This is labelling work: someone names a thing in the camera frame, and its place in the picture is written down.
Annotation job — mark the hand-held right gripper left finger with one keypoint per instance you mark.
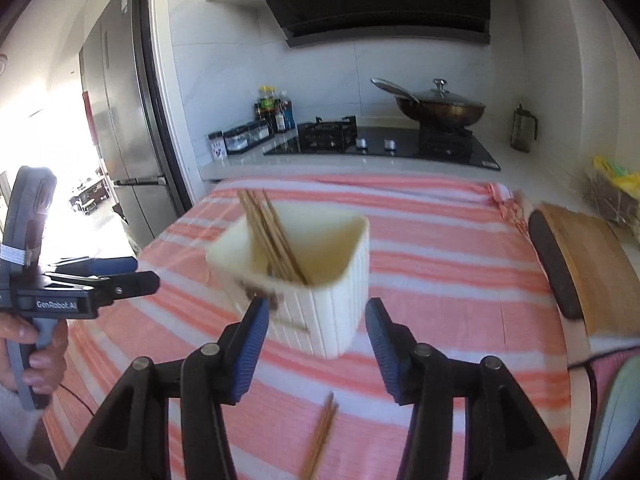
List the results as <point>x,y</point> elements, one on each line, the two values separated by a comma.
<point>252,345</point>

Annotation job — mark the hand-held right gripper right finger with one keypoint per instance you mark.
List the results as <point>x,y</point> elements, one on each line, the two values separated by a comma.
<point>382,350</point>

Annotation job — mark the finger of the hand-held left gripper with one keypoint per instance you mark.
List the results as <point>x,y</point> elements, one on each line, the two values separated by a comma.
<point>135,284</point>
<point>112,265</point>

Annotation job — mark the white ribbed utensil holder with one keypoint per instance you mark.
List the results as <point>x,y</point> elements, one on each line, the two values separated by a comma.
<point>340,300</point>

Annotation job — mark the bamboo chopstick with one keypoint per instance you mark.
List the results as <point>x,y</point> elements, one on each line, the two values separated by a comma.
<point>316,435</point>
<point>324,437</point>
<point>285,237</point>
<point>259,235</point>

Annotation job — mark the wooden chopsticks group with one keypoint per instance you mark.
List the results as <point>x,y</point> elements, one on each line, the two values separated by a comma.
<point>266,235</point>

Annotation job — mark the person's left forearm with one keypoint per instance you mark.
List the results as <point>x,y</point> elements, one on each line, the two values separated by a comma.
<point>17,425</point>

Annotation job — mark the person's left hand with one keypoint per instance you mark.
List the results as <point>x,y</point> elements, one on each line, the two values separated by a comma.
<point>47,367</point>

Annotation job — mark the pink striped tablecloth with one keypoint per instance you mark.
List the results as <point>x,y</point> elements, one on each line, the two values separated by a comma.
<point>440,260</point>

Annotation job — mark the grey refrigerator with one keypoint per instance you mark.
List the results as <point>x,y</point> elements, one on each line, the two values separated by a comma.
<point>125,110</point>

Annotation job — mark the clear seasoning box set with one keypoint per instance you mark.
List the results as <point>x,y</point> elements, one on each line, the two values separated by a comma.
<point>247,137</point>

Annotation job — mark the black oblong object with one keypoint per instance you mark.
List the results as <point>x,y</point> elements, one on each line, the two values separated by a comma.
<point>552,265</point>

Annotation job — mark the black glass cooktop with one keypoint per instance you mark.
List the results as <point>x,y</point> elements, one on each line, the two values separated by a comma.
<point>400,157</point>

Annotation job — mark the dark sauce bottle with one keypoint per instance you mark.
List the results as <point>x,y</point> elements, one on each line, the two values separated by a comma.
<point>280,122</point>

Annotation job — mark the black gas stove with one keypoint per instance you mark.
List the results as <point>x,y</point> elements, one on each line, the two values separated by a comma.
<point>325,135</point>

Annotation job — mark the yellow-capped oil bottle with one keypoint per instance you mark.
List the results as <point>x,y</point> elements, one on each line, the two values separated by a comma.
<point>267,105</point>

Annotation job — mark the pink cloth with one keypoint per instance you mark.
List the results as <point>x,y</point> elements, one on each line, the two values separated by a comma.
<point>607,367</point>

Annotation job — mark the wooden cutting board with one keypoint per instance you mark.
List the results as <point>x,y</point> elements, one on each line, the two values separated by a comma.
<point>595,270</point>

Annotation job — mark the dark wok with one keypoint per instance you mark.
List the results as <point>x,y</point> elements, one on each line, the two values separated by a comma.
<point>440,116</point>

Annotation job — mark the pale teal cloth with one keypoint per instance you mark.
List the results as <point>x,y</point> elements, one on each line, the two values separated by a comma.
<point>620,435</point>

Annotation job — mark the glass coffee press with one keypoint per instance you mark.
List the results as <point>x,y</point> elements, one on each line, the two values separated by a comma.
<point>524,132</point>

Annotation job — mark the glass wok lid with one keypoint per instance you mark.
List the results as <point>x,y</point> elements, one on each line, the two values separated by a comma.
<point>450,97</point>

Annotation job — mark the basket with yellow cloth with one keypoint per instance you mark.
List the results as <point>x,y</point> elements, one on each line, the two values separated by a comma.
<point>612,200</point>

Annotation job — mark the black range hood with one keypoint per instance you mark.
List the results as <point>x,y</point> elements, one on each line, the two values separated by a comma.
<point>375,10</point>

